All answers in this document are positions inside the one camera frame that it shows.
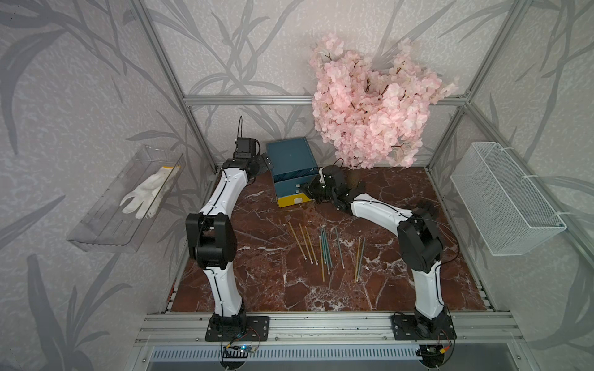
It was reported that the pink blossom artificial tree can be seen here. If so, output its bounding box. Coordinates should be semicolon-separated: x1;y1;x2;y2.
309;32;458;188

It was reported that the yellow bottom drawer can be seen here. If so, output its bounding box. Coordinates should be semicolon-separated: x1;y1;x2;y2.
278;193;312;208

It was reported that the green pencil bundle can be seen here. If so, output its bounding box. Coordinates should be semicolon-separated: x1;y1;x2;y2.
320;227;333;275

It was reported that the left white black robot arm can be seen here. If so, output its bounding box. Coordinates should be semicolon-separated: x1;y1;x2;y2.
185;137;270;333

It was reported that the left circuit board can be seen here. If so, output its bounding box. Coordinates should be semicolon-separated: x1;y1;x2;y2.
222;344;260;360

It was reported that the yellow pencil right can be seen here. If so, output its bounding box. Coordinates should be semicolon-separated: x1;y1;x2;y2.
354;237;362;283

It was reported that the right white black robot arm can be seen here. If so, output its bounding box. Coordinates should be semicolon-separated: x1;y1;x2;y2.
301;165;450;339

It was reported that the right circuit board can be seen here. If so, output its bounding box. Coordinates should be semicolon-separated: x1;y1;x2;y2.
416;344;451;361

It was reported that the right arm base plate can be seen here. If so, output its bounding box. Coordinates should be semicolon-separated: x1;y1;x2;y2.
391;310;457;343

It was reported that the clear plastic wall tray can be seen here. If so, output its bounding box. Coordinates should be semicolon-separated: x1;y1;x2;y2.
67;145;186;253

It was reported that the circuit board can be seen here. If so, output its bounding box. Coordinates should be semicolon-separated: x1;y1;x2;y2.
416;344;451;361
222;344;260;360

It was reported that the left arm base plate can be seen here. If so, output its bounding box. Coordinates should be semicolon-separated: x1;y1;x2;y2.
205;314;270;343

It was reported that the white wire mesh basket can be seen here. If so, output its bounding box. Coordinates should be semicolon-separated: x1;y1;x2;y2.
450;142;567;257

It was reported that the white glove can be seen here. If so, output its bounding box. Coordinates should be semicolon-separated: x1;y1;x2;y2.
120;166;173;220

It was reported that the teal drawer cabinet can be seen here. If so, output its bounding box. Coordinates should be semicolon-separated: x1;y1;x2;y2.
266;137;319;202

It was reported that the aluminium front rail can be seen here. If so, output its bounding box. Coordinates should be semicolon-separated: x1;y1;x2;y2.
134;312;526;346

